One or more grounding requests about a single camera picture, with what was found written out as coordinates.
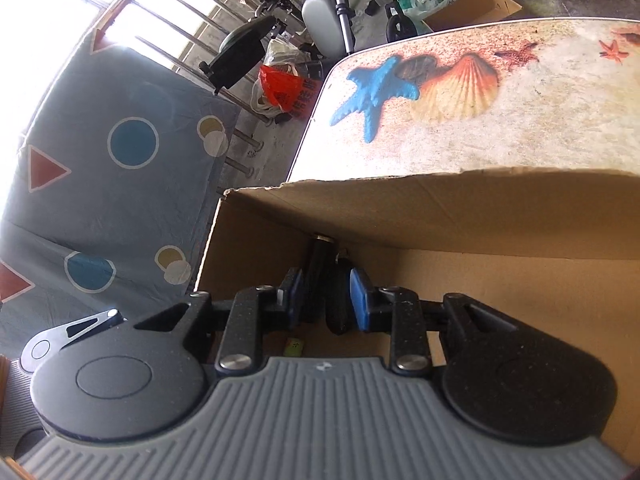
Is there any grey wheelchair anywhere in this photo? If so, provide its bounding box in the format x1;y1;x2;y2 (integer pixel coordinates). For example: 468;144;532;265
199;0;436;96

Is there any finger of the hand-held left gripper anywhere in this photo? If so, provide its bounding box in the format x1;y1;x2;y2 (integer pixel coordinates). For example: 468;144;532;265
59;309;122;347

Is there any red plastic bag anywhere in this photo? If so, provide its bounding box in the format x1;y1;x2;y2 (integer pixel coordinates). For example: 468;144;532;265
257;65;326;121

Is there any metal railing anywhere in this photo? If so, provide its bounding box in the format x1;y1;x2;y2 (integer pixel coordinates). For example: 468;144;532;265
65;0;266;176

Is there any small black container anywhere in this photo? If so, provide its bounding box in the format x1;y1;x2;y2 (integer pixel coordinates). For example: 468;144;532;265
325;252;357;336

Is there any black round object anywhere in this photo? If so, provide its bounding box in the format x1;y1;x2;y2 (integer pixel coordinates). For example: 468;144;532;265
385;2;418;43

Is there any small cardboard box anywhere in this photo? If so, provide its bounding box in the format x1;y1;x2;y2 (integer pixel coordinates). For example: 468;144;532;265
422;0;523;33

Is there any blue-grey geometric print blanket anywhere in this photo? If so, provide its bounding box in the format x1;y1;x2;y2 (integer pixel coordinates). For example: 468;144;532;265
0;25;243;361

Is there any wooden furniture piece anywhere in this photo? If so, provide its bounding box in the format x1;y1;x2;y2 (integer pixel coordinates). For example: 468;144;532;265
0;355;31;480

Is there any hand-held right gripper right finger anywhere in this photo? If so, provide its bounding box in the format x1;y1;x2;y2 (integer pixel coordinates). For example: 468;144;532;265
349;266;519;377

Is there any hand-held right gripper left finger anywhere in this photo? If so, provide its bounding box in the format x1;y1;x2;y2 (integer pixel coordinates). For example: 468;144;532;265
134;266;307;376

